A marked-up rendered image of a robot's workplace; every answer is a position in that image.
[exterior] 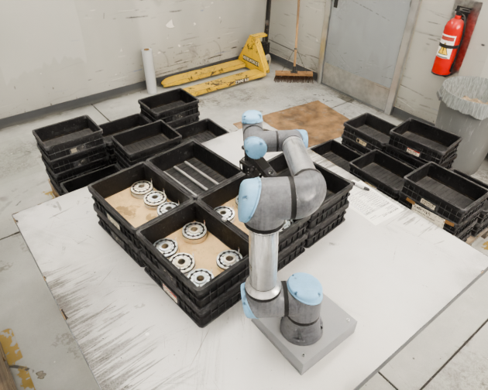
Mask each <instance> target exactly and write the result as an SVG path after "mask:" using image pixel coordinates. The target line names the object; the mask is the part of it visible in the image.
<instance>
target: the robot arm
mask: <svg viewBox="0 0 488 390"><path fill-rule="evenodd" d="M242 133H243V144H244V145H242V149H243V150H244V155H245V156H244V157H242V159H240V160H239V167H240V171H242V172H243V173H245V174H246V175H248V174H249V176H248V179H246V180H243V181H242V182H241V184H240V188H239V200H238V218H239V221H240V222H242V223H244V225H245V227H246V228H247V229H248V230H249V277H248V278H247V279H246V282H244V283H242V284H241V296H242V306H243V310H244V314H245V315H246V317H247V318H256V319H259V318H267V317H280V316H281V319H280V331H281V333H282V335H283V336H284V338H285V339H286V340H288V341H289V342H290V343H292V344H295V345H297V346H309V345H312V344H315V343H316V342H317V341H319V339H320V338H321V335H322V333H323V322H322V319H321V315H320V312H321V301H322V300H323V294H322V293H323V288H322V285H321V283H320V282H319V280H318V279H317V278H315V277H314V276H313V275H311V274H308V273H305V272H297V273H294V274H293V275H291V276H290V277H289V279H288V280H284V281H280V279H279V278H278V277H277V258H278V240H279V231H280V230H281V229H282V228H283V226H284V223H285V220H294V219H301V218H305V217H307V216H309V215H311V214H313V213H314V212H315V211H316V210H317V209H318V208H319V207H320V206H321V204H322V202H323V201H324V199H325V195H326V190H327V187H326V182H325V178H324V177H323V175H322V174H321V172H320V171H318V170H317V169H315V167H314V163H313V162H312V160H311V157H310V156H309V154H308V151H307V148H308V134H307V132H306V131H305V130H303V129H294V130H279V131H264V130H263V117H262V114H261V112H259V111H257V110H248V111H245V112H244V113H243V114H242ZM267 152H284V156H285V159H286V161H287V165H288V168H289V170H290V174H291V176H282V177H275V176H276V175H277V173H276V172H275V171H274V169H273V168H272V167H271V165H270V164H269V163H268V162H267V161H266V160H265V159H264V156H265V155H266V153H267ZM241 164H242V169H241Z"/></svg>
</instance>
